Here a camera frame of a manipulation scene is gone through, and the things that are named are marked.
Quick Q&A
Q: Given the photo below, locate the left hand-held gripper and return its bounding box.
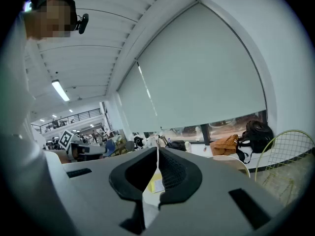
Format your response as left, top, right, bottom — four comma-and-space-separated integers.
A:
58, 128, 106, 163

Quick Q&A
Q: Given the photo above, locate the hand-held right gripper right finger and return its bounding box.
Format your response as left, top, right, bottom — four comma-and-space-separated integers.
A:
145, 146, 286, 236

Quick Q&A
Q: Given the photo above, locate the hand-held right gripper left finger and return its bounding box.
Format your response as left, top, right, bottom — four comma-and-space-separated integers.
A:
61, 146, 158, 236

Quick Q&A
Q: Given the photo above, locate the white flower-shaped chair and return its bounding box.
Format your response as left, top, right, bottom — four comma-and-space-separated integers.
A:
142, 171, 165, 230

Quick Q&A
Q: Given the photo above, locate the blue chair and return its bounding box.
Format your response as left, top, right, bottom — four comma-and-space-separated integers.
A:
103, 138, 117, 157

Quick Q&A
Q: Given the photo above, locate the black metal balcony railing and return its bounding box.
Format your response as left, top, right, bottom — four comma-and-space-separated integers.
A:
31, 108, 102, 135

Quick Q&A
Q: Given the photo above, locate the orange bag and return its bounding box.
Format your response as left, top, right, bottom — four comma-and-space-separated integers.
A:
209, 134, 240, 156

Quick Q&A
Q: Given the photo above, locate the black backpack with purple badge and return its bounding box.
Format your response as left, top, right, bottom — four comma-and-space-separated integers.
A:
166, 140, 187, 152

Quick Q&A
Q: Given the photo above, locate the white plastic bag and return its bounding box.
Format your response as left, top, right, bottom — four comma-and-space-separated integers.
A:
133, 132, 158, 149

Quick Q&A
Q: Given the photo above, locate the long ceiling lamp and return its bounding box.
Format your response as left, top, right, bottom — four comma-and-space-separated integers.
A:
51, 79, 71, 102

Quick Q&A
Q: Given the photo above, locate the black backpack with white patch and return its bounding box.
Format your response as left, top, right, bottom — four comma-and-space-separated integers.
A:
235, 119, 275, 164

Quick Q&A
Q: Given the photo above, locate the person's white shirt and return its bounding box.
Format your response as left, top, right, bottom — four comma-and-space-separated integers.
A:
0, 11, 83, 236

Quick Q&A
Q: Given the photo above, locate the grey roller blind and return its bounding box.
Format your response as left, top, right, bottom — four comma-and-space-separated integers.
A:
116, 62, 161, 133
136, 0, 268, 130

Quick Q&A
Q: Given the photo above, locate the person's head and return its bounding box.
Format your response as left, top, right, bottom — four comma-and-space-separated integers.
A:
24, 0, 77, 41

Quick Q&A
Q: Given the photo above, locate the gold wire basket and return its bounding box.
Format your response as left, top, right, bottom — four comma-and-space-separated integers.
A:
254, 129, 315, 207

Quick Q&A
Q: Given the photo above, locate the black head-worn camera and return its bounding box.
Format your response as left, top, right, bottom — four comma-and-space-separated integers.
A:
74, 13, 90, 35

